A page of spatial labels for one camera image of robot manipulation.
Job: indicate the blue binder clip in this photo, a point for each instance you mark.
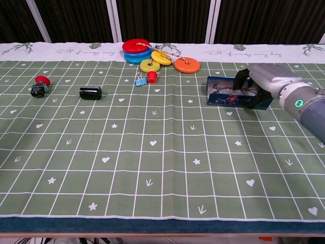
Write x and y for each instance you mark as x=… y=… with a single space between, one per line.
x=141 y=82

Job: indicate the dark blue table underlay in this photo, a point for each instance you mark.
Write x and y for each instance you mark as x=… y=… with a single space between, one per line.
x=152 y=225

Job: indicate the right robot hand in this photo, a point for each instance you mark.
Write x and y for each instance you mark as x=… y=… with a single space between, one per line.
x=274 y=76

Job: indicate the black-framed eyeglasses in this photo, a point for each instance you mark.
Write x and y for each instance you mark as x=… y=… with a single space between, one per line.
x=223 y=85

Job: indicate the white partition post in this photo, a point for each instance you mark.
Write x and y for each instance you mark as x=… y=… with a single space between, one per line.
x=113 y=21
x=38 y=21
x=322 y=39
x=212 y=21

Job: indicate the small red cup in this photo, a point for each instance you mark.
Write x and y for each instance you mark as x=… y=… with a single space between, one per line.
x=152 y=77

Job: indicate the green checked tablecloth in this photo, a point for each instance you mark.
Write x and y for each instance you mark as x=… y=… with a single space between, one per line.
x=127 y=157

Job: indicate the red emergency stop button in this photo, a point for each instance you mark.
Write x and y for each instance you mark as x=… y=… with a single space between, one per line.
x=41 y=80

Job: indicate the black ferrite clamp block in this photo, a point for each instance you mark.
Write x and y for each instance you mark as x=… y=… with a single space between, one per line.
x=90 y=93

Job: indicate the blue glasses case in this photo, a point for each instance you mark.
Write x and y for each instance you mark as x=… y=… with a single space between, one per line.
x=221 y=100

